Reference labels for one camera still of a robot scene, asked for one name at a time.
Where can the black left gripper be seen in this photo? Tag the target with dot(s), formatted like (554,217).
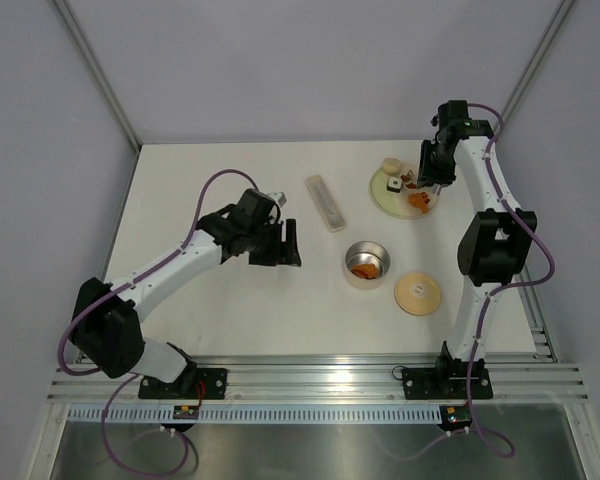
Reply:
(283,253)

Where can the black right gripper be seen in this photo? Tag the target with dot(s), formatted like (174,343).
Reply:
(426,172)

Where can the black white sushi roll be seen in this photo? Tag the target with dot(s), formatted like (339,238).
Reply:
(394,184)

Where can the orange bacon slice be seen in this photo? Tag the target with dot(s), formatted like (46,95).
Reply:
(361,273)

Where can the steel lunch box bowl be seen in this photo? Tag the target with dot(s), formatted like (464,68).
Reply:
(366,252)

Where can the orange fried chicken piece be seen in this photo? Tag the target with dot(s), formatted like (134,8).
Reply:
(370,267)

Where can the beige round lid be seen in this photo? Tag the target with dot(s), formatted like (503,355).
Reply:
(417,293)

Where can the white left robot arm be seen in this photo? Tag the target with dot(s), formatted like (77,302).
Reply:
(108,316)

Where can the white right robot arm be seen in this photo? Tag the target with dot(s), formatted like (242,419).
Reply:
(490,254)

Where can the orange fried nugget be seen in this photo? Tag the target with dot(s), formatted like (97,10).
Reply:
(419,200)

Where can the white rice ball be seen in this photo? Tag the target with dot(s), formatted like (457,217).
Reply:
(391,166)

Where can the beige cutlery case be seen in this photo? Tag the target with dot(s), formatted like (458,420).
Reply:
(325,203)

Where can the pale green plate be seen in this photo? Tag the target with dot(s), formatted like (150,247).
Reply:
(396,204)

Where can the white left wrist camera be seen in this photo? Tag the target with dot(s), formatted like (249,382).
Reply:
(278,197)

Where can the aluminium rail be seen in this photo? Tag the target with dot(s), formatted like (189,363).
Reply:
(372,379)

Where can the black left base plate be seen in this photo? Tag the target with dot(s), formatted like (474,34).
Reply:
(203,382)

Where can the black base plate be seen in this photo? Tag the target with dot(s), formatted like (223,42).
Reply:
(203,382)
(429,384)

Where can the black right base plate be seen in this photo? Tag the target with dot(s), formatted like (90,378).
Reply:
(429,384)

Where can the right aluminium frame post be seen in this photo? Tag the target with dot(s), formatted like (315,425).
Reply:
(536,61)

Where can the aluminium frame post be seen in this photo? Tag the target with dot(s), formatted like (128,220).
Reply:
(536,61)
(87,55)

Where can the white slotted cable duct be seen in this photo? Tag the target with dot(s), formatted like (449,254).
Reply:
(276,414)

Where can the left aluminium frame post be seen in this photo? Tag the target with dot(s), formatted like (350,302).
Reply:
(87,55)

